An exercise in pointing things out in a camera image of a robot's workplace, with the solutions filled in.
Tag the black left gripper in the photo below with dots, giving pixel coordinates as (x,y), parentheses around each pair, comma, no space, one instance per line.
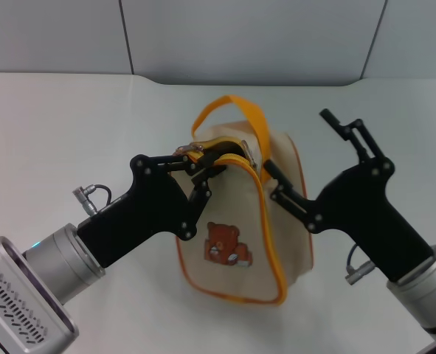
(147,210)

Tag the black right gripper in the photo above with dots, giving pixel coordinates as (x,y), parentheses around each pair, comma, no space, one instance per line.
(361,206)

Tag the beige zipper bag orange trim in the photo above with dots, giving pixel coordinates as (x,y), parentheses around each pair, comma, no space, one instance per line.
(236,206)

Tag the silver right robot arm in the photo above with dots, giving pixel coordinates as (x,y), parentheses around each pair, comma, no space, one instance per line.
(424,295)

